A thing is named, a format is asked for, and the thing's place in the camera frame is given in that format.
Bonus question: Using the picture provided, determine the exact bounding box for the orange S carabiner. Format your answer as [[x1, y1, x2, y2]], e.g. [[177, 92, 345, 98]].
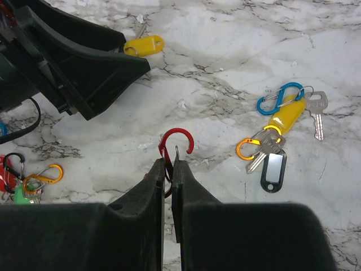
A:
[[236, 137, 261, 161], [23, 164, 64, 194]]

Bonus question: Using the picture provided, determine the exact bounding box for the black tag key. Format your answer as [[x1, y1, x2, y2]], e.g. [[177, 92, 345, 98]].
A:
[[245, 130, 287, 193]]

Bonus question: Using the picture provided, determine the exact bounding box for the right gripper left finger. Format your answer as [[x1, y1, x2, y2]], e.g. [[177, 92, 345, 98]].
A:
[[108, 158, 165, 270]]

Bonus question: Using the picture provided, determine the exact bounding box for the blue S carabiner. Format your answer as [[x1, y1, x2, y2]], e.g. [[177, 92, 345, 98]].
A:
[[256, 82, 305, 116]]

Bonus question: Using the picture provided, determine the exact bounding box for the dark red S carabiner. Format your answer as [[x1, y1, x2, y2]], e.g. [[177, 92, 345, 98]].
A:
[[158, 128, 195, 199]]

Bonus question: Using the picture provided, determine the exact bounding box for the red tag key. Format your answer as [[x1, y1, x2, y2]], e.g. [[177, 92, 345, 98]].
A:
[[1, 155, 16, 203]]

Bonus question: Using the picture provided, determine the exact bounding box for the green tag key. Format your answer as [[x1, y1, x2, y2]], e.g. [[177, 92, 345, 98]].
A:
[[14, 186, 44, 204]]

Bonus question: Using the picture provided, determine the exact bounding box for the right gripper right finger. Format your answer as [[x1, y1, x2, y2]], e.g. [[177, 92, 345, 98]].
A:
[[171, 159, 223, 271]]

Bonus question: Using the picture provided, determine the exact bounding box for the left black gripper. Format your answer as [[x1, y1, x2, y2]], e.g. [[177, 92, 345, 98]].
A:
[[1, 1, 151, 120]]

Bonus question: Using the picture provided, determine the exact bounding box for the blue tag key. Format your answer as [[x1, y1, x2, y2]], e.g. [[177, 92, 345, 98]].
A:
[[0, 122, 8, 137]]

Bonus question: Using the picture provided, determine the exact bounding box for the black S carabiner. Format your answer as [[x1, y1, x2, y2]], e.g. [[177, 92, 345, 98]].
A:
[[3, 152, 25, 194]]

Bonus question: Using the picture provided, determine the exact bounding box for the yellow tag key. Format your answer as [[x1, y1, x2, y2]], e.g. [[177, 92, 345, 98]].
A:
[[265, 88, 328, 141], [123, 24, 164, 57]]

